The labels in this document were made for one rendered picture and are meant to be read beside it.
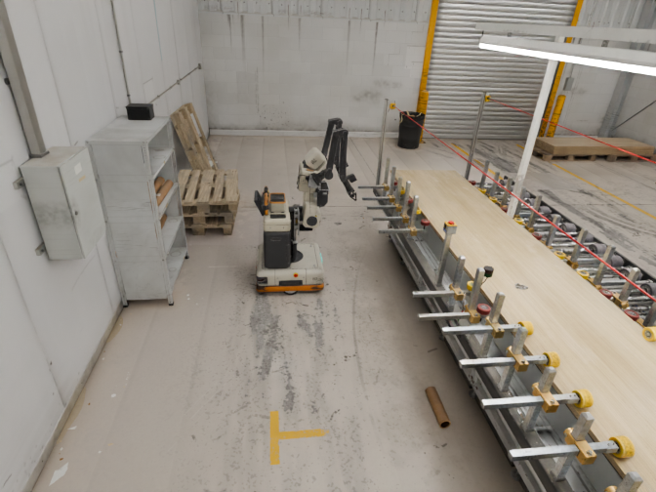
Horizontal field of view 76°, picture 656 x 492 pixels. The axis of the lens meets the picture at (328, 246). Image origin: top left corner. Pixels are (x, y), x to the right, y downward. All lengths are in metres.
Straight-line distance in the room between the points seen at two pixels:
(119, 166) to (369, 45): 7.19
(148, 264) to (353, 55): 7.10
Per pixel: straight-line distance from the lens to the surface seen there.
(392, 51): 10.03
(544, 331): 2.77
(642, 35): 2.32
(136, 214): 3.80
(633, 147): 11.25
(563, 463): 2.25
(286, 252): 3.96
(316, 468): 2.92
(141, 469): 3.07
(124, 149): 3.62
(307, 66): 9.75
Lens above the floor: 2.45
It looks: 29 degrees down
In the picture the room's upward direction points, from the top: 3 degrees clockwise
